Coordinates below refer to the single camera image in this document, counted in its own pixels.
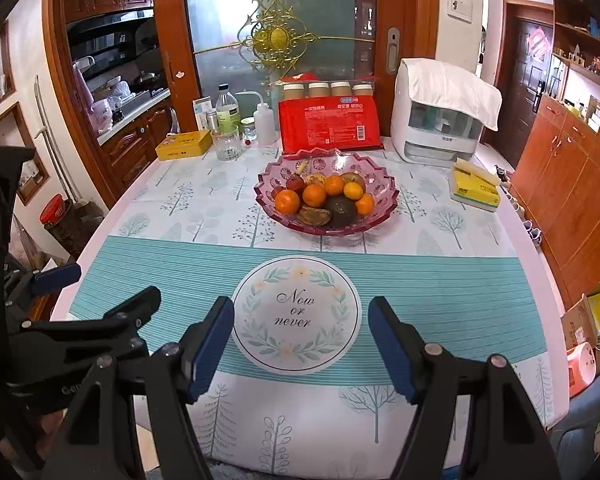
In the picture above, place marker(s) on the dark green avocado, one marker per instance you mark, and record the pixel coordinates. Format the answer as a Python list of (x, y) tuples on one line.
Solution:
[(343, 211)]

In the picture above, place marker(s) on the white squeeze wash bottle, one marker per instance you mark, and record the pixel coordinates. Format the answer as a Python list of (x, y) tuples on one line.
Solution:
[(265, 132)]

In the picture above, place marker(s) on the white cloth on appliance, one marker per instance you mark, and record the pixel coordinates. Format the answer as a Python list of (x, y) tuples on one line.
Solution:
[(444, 85)]

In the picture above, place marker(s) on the orange tangerine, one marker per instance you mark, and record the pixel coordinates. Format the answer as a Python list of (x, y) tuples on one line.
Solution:
[(287, 202), (314, 196), (333, 185), (365, 205)]

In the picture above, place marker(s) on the pink white container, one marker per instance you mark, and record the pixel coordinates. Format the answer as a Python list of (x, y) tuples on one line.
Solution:
[(581, 368)]

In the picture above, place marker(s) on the red lidded bin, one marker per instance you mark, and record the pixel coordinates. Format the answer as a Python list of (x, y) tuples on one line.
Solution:
[(53, 211)]

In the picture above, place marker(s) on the yellow cardboard box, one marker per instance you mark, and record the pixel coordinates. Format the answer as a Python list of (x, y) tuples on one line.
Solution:
[(184, 145)]

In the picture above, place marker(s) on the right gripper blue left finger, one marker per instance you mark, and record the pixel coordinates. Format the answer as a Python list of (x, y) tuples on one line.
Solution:
[(203, 345)]

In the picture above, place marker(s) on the white countertop appliance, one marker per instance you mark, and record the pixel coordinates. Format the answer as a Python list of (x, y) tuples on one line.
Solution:
[(429, 135)]

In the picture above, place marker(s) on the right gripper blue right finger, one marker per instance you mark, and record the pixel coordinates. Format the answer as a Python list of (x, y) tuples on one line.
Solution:
[(400, 347)]

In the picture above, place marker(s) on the overripe brown banana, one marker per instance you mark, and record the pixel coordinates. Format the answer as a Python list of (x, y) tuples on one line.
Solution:
[(308, 215)]

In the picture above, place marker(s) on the yellow tissue pack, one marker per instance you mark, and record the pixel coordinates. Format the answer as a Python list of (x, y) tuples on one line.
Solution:
[(474, 186)]

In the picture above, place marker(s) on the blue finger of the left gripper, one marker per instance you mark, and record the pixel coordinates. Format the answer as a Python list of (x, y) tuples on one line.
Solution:
[(56, 279), (133, 313)]

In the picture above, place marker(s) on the small glass jar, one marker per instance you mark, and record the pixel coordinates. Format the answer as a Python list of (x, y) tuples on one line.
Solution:
[(249, 132)]

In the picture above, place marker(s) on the clear drinking glass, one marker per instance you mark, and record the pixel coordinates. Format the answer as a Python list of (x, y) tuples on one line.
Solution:
[(227, 144)]

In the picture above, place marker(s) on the dark brown entry door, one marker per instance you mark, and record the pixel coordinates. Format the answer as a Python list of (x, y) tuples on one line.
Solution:
[(523, 77)]

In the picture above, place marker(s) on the orange wooden cabinet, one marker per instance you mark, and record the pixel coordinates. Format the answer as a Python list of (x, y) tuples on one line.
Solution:
[(557, 181)]

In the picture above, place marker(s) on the small white blue carton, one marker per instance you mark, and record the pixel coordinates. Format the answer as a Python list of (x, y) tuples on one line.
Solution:
[(202, 107)]

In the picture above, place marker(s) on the glass door gold ornament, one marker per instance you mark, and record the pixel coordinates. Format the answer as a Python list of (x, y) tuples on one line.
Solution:
[(252, 45)]

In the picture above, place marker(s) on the tree pattern tablecloth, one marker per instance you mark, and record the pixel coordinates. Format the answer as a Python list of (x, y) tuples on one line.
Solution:
[(301, 388)]

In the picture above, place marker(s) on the red apple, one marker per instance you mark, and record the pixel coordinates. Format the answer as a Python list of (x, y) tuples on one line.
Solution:
[(353, 177)]

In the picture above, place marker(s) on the red paper cup package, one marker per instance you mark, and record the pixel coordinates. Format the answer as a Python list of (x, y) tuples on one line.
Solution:
[(342, 122)]

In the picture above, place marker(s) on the clear bottle green label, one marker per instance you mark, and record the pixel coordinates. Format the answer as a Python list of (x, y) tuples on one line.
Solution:
[(227, 108)]

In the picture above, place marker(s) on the teal striped placemat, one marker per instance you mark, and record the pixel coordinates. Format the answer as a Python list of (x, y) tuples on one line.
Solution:
[(472, 306)]

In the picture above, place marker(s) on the small yellow kumquat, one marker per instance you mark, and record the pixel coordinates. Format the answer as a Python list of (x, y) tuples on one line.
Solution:
[(353, 191)]

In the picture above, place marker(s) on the yellow pear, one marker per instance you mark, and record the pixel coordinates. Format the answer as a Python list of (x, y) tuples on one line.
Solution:
[(318, 179)]

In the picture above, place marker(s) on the cardboard box on floor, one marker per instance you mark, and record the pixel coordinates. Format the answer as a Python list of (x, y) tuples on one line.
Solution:
[(581, 323)]

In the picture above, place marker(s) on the brown jar pack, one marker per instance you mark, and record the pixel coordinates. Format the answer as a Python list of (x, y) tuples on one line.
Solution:
[(297, 88)]

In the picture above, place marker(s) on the pink plastic fruit bowl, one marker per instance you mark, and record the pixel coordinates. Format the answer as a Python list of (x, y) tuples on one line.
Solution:
[(379, 184)]

